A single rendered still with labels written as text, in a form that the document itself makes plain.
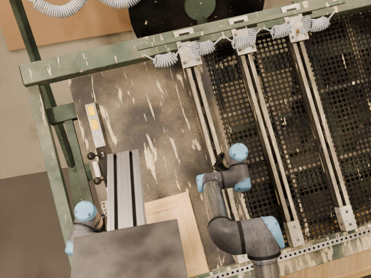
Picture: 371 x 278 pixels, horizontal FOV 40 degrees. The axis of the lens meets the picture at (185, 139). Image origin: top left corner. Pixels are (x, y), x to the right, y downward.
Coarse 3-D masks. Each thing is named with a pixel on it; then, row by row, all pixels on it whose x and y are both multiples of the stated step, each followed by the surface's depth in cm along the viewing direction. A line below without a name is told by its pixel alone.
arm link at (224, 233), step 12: (204, 180) 206; (216, 180) 205; (204, 192) 200; (216, 192) 196; (216, 204) 188; (216, 216) 180; (228, 216) 184; (216, 228) 174; (228, 228) 171; (216, 240) 173; (228, 240) 170; (240, 240) 169; (228, 252) 172; (240, 252) 171
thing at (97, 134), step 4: (88, 104) 249; (92, 104) 249; (88, 112) 251; (96, 112) 249; (88, 116) 248; (92, 116) 249; (96, 116) 249; (88, 120) 248; (92, 128) 248; (100, 128) 249; (92, 132) 248; (96, 132) 248; (100, 132) 248; (96, 136) 248; (100, 136) 248; (96, 140) 248; (100, 140) 248; (96, 144) 248; (100, 144) 248; (104, 144) 248
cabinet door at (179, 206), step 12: (156, 204) 250; (168, 204) 251; (180, 204) 252; (156, 216) 250; (168, 216) 251; (180, 216) 252; (192, 216) 252; (180, 228) 251; (192, 228) 251; (192, 240) 251; (192, 252) 250; (192, 264) 250; (204, 264) 250; (192, 276) 249
